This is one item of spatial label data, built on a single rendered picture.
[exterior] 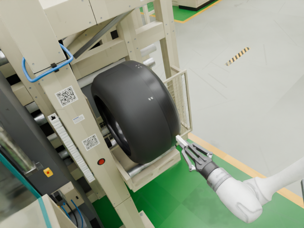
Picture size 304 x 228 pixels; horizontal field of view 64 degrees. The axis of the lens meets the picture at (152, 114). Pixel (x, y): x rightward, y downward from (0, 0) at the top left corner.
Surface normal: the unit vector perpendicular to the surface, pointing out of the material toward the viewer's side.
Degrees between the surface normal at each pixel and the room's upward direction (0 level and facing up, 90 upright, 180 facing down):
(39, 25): 90
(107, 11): 90
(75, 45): 90
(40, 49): 90
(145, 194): 0
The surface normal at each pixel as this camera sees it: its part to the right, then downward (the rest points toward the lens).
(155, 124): 0.45, 0.18
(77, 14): 0.55, 0.48
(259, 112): -0.18, -0.73
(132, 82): 0.04, -0.50
